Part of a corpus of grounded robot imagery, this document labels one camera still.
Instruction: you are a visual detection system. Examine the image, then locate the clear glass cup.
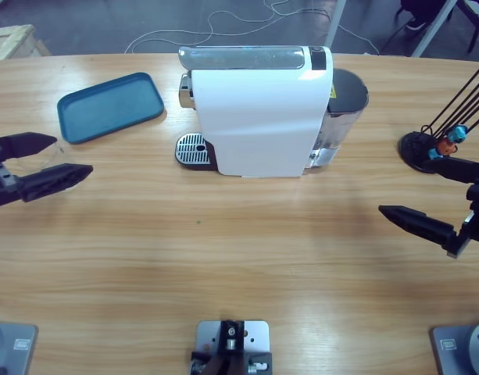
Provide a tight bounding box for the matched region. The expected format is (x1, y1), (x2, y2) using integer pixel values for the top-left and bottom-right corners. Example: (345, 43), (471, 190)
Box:
(35, 138), (82, 192)

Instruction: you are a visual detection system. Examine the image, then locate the silver coffee machine lever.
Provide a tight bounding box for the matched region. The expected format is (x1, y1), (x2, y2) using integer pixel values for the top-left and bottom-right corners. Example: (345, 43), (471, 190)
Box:
(177, 45), (306, 71)

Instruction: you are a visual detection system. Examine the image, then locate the orange coffee capsule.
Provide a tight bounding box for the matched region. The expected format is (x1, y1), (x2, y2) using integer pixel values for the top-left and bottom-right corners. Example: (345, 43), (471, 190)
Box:
(437, 137), (459, 154)

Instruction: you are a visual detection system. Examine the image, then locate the dark coffee machine water tank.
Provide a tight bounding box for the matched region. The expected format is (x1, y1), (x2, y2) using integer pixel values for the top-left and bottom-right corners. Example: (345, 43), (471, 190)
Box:
(309, 68), (370, 169)

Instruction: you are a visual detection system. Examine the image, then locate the white capsule coffee machine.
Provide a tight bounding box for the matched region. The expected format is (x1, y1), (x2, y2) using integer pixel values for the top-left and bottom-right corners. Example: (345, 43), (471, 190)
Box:
(174, 45), (334, 180)

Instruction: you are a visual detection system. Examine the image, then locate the black capsule holder with rods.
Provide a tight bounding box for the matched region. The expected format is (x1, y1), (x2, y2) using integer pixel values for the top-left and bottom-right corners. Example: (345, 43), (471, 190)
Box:
(398, 64), (479, 175)

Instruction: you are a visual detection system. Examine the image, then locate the teal rectangular tray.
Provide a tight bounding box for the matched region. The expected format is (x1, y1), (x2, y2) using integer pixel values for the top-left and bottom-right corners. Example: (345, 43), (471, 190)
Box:
(56, 72), (165, 145)

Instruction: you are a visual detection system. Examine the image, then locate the light wooden crate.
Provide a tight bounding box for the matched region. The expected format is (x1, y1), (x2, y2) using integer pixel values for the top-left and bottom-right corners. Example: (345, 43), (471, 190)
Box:
(0, 23), (52, 62)

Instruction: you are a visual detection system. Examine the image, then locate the black chair leg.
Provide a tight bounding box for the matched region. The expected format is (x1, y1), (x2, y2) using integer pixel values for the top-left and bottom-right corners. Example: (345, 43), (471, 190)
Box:
(467, 0), (479, 54)

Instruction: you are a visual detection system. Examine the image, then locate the black sneaker white sole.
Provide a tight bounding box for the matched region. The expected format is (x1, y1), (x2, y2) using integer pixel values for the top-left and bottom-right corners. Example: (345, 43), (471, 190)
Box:
(399, 0), (430, 31)

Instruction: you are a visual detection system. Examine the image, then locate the arm grey base plate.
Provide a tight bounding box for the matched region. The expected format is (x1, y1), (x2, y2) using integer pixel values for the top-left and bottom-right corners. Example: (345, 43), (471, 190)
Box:
(0, 320), (40, 375)
(430, 320), (479, 375)

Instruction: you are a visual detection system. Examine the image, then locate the white slanted frame leg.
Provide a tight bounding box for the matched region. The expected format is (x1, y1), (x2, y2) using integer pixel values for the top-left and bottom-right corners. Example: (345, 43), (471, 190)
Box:
(411, 0), (459, 59)

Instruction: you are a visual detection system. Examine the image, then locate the white upright post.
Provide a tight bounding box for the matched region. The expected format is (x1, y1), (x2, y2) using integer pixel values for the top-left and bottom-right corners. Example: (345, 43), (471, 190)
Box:
(324, 0), (348, 50)

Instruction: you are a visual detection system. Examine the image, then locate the white floor cable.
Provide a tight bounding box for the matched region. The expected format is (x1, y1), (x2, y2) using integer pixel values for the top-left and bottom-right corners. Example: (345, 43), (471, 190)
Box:
(123, 0), (381, 55)

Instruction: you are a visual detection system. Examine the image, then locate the grey mount plate dark post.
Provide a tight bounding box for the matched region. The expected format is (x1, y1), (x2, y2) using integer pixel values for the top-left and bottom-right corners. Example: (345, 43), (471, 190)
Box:
(190, 320), (273, 375)

